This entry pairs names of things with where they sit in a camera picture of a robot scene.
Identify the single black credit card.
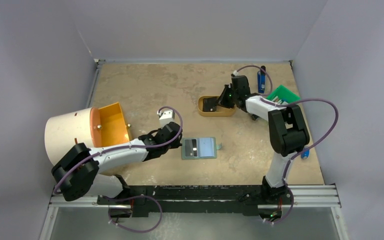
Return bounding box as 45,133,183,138
183,139,194,158

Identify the green plastic bin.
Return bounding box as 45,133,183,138
266,85,300,105

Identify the small black binder clip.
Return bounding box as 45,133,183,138
250,114,260,121

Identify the grey-green card holder wallet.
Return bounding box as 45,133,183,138
181,137,223,160

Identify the tan oval tray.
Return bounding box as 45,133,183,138
197,95,237,117

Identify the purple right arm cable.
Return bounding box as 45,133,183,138
233,65,340,226

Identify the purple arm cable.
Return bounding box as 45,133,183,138
52,105,184,234
233,65,340,226

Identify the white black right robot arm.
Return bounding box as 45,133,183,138
216,75,310,204

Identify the black credit card stack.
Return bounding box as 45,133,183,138
202,97,218,112

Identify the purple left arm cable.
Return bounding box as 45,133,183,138
52,105,184,234

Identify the white cylinder container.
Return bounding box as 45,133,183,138
44,107,102,165

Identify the black aluminium base frame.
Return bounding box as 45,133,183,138
50,185,340,219

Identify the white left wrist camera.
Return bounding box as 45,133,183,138
157,109,175,128

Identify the yellow drawer box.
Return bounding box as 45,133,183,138
99,102,133,147

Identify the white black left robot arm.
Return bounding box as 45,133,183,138
51,121,183,202

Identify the small blue object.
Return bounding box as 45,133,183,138
300,147,310,160

